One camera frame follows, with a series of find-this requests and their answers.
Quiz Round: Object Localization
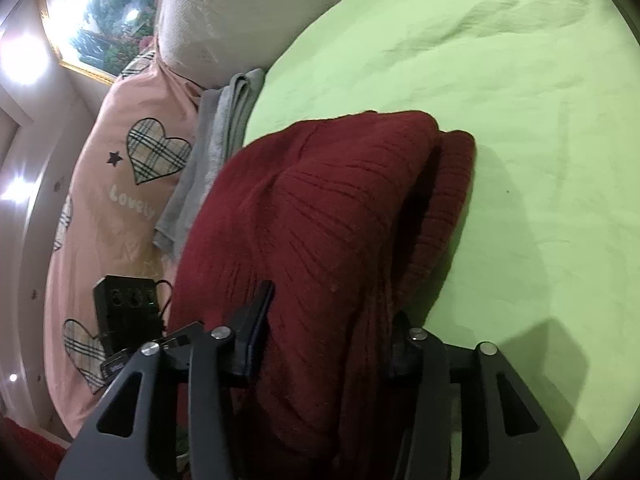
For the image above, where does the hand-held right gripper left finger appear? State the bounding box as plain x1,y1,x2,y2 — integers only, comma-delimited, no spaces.
55,280,277,480

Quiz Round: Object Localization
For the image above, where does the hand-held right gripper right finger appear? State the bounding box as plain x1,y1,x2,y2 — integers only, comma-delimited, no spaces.
386,312,582,480

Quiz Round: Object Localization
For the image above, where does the dark red knit sweater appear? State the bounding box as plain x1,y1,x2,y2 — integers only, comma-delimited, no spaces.
167,109,478,480

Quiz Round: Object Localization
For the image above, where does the pink heart print quilt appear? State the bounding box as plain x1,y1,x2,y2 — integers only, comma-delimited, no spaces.
45,49,207,438

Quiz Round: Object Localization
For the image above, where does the grey folded cloth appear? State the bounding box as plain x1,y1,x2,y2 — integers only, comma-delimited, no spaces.
152,68,267,262

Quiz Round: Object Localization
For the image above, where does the bright ceiling light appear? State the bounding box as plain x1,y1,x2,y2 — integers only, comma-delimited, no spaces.
0,172,38,213
0,30,48,88

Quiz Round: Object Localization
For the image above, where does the light green bed sheet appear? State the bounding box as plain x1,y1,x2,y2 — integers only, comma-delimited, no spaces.
242,0,640,480

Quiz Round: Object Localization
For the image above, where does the gold framed landscape painting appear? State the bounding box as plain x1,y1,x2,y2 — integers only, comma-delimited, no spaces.
37,0,175,86

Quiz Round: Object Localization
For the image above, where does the white floral print pillow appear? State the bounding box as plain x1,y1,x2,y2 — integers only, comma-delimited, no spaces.
157,0,401,87

